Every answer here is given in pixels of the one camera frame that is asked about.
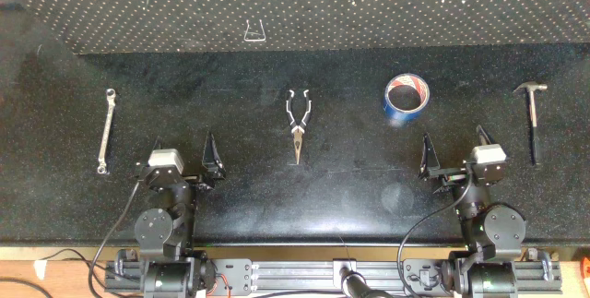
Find white paper tag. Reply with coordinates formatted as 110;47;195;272
32;259;50;281

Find pliers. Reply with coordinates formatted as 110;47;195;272
285;89;313;166

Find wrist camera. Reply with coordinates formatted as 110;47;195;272
147;148;186;173
468;143;509;166

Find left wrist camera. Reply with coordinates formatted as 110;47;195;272
147;148;186;173

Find black cable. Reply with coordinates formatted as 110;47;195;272
38;247;108;286
87;179;142;298
395;175;475;298

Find mounting rail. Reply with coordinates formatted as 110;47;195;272
104;246;564;298

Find wrench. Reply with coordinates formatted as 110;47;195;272
96;88;117;176

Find hammer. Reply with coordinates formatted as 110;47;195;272
513;80;549;168

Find black pegboard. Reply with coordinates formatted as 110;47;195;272
0;0;590;55

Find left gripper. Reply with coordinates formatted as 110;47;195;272
151;131;228;192

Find roll of blue tape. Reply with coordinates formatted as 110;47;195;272
383;73;431;124

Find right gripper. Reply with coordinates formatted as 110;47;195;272
418;124;496;196

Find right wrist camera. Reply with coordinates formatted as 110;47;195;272
468;143;509;166

